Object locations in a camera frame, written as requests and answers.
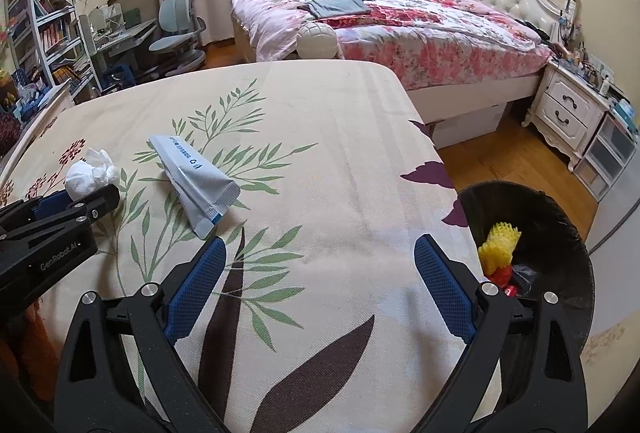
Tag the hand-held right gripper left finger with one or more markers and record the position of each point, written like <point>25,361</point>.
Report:
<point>197,283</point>

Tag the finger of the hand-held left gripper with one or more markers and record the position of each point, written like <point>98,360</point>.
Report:
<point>50,203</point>
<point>95,205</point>

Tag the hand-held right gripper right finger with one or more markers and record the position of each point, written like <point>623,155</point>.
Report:
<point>442,288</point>

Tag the white tissue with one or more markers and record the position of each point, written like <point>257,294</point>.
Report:
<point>90,175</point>

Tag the red can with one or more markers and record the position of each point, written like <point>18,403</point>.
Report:
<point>502,275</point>

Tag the yellow foam net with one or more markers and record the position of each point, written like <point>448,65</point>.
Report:
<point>497,245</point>

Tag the grey foil packet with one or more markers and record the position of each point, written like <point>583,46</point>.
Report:
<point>200,185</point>

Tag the black trash bin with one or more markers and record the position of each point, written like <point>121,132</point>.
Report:
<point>550,223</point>

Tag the white bookshelf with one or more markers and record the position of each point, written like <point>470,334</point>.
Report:
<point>50,33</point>

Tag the grey study desk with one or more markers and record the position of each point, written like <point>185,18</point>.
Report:
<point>125,38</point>

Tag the light blue desk chair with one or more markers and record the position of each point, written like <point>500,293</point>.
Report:
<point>175,13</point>

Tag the white nightstand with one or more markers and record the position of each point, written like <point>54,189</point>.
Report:
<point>560,108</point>

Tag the plastic drawer unit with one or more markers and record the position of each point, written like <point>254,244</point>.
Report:
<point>607,148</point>

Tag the pink floral quilt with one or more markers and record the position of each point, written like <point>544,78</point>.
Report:
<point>425,38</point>

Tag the white round ball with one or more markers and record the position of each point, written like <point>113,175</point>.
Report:
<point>317,40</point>

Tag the group of small bottles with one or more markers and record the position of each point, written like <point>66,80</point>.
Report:
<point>585,58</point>

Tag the grey folded clothing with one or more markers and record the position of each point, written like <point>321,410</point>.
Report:
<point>335,6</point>

